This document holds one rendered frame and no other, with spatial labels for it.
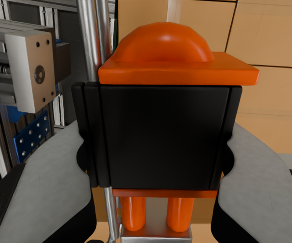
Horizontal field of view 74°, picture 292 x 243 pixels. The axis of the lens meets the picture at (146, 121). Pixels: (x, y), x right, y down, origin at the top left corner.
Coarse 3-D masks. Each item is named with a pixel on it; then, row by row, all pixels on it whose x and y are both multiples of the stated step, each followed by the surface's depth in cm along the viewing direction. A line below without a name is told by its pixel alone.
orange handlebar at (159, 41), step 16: (144, 32) 10; (160, 32) 9; (176, 32) 9; (192, 32) 10; (128, 48) 10; (144, 48) 10; (160, 48) 10; (176, 48) 10; (192, 48) 10; (208, 48) 10; (128, 208) 15; (144, 208) 16; (176, 208) 15; (192, 208) 16; (128, 224) 16; (144, 224) 17; (176, 224) 16
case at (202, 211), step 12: (96, 192) 45; (96, 204) 42; (204, 204) 42; (96, 216) 40; (192, 216) 40; (204, 216) 40; (96, 228) 40; (108, 228) 39; (192, 228) 39; (204, 228) 39; (192, 240) 41; (204, 240) 41
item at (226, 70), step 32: (128, 64) 9; (160, 64) 9; (192, 64) 9; (224, 64) 9; (128, 96) 9; (160, 96) 9; (192, 96) 9; (224, 96) 9; (128, 128) 10; (160, 128) 10; (192, 128) 10; (224, 128) 10; (128, 160) 11; (160, 160) 11; (192, 160) 11; (128, 192) 12; (160, 192) 12; (192, 192) 12
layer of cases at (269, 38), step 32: (128, 0) 66; (160, 0) 65; (192, 0) 65; (224, 0) 66; (256, 0) 64; (288, 0) 64; (128, 32) 70; (224, 32) 69; (256, 32) 69; (288, 32) 68; (256, 64) 74; (288, 64) 73; (256, 96) 80; (288, 96) 79; (256, 128) 87; (288, 128) 86
